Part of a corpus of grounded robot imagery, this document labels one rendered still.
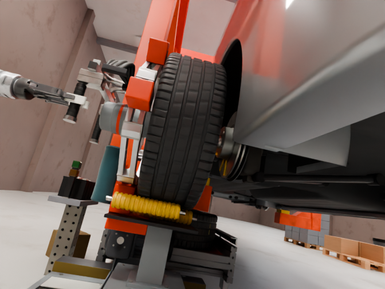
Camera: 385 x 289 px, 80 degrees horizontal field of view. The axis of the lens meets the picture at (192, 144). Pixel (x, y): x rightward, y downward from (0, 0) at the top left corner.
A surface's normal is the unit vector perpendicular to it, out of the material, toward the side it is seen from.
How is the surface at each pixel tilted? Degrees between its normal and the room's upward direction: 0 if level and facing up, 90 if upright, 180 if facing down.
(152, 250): 90
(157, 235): 90
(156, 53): 125
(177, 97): 88
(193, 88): 79
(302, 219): 90
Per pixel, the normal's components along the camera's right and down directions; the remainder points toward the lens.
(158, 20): 0.15, -0.22
